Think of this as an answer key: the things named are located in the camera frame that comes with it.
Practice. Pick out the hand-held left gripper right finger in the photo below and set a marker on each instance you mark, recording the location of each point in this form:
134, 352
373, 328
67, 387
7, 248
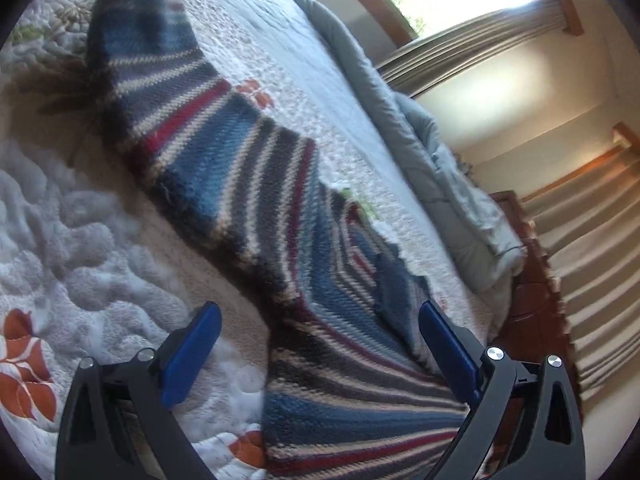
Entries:
450, 355

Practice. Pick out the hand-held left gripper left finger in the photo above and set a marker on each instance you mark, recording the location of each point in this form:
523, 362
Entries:
187, 355

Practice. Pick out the striped knit sweater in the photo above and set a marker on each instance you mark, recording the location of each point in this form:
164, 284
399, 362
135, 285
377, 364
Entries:
225, 160

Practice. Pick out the dark wooden headboard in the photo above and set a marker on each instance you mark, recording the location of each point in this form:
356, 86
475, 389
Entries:
530, 310

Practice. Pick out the floral quilted bedspread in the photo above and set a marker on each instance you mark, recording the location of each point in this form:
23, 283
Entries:
75, 260

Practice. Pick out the grey comforter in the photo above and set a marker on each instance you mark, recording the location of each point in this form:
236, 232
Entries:
440, 185

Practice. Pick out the beige pleated curtain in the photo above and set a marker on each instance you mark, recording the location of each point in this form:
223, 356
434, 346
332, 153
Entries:
600, 260

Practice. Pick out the beige window curtain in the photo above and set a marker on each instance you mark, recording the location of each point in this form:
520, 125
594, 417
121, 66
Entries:
475, 45

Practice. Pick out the wooden window frame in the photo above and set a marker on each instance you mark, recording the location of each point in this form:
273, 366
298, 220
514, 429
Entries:
380, 5

